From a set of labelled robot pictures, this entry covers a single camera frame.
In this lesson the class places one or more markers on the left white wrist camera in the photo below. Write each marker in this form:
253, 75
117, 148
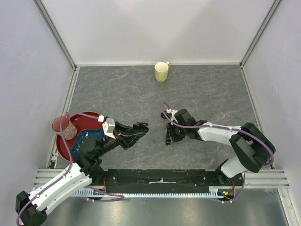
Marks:
108, 127

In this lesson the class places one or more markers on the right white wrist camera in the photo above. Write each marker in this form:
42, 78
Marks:
171, 114

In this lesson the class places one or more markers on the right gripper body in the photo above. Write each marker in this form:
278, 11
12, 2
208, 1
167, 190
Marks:
179, 133

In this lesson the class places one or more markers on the slotted cable duct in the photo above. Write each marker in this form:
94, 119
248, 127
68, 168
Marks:
212, 193

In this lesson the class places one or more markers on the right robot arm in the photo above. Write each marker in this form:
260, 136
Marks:
253, 150

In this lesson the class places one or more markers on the yellow-green mug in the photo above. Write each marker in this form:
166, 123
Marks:
161, 71

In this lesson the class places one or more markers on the blue plate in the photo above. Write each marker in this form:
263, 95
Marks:
86, 141

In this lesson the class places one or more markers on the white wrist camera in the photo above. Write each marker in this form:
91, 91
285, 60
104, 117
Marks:
171, 114
108, 127

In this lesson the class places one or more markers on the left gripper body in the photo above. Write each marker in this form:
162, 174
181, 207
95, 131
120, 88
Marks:
117, 134

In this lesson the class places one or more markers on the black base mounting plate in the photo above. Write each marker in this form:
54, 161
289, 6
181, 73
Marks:
141, 177

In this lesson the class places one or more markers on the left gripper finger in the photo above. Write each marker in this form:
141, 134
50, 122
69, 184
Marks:
121, 128
131, 138

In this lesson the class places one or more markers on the pink floral mug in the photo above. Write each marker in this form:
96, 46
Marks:
64, 127

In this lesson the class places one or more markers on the red round tray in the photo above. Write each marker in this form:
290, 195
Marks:
80, 122

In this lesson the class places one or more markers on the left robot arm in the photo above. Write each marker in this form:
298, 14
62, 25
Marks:
84, 170

